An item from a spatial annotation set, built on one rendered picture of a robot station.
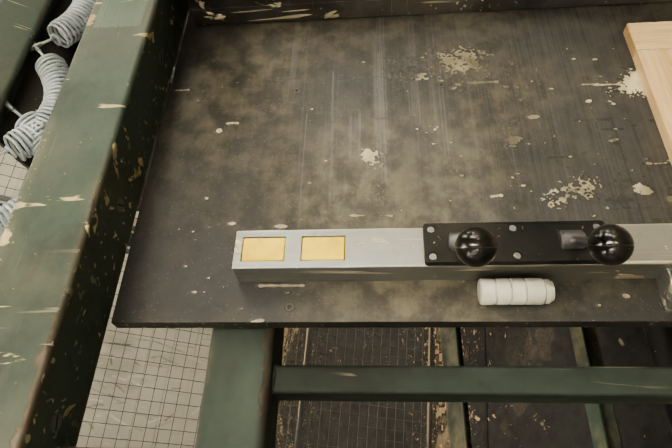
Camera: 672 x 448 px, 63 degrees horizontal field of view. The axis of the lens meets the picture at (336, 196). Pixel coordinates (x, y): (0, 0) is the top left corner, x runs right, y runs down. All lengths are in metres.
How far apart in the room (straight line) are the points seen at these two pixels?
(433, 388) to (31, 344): 0.43
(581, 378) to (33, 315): 0.59
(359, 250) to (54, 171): 0.37
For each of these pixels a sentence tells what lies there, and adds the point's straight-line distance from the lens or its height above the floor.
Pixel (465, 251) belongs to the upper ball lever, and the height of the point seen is 1.56.
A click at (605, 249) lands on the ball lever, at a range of 0.54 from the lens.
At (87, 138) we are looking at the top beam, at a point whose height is 1.90.
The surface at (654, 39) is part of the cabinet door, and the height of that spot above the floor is 1.21.
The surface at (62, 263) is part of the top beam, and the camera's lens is 0.65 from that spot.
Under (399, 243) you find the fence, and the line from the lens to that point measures 0.63.
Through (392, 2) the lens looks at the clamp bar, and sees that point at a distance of 0.92.
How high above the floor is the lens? 1.85
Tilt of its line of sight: 22 degrees down
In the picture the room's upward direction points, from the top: 74 degrees counter-clockwise
